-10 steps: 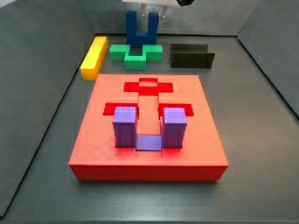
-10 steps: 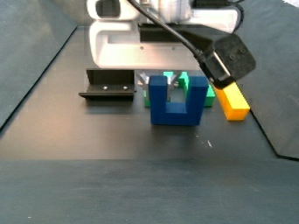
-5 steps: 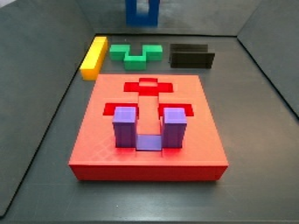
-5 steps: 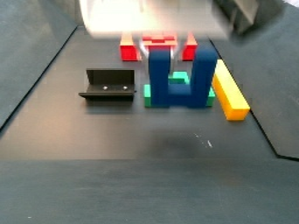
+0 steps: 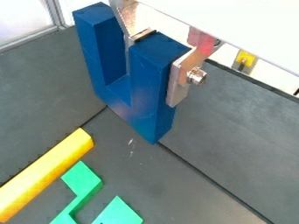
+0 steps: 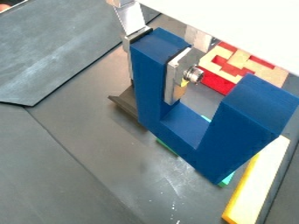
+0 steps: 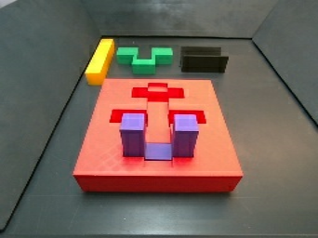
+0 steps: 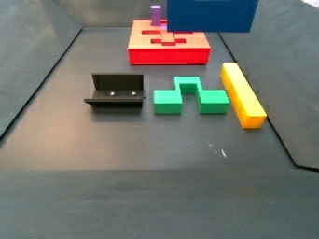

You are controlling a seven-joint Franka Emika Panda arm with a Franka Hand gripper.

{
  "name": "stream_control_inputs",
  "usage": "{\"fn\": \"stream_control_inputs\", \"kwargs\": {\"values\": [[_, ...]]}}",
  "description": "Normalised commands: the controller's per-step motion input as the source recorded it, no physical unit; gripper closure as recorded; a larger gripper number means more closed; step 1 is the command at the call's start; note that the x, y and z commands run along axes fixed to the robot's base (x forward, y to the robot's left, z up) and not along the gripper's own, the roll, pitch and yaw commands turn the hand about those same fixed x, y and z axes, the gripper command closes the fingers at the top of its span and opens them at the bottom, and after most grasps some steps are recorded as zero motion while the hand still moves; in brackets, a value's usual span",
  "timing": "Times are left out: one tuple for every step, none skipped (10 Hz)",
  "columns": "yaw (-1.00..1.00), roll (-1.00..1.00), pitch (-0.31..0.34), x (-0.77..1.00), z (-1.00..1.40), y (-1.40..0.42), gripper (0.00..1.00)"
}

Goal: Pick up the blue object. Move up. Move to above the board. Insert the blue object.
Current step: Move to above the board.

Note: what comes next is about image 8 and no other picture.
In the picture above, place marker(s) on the blue U-shaped block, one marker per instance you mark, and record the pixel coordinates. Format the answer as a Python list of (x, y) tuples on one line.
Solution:
[(218, 16)]

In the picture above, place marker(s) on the red slotted board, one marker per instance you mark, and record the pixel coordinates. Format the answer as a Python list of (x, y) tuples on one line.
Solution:
[(154, 46)]

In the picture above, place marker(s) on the green zigzag block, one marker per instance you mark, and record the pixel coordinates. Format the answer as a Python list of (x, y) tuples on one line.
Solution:
[(213, 101)]

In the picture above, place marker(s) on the yellow long block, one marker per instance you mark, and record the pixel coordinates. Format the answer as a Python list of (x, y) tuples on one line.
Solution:
[(249, 109)]

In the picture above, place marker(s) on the purple block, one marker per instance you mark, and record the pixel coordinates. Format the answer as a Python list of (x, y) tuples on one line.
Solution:
[(155, 15)]

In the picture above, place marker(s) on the black angle bracket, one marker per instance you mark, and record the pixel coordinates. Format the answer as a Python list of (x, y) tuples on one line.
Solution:
[(117, 89)]

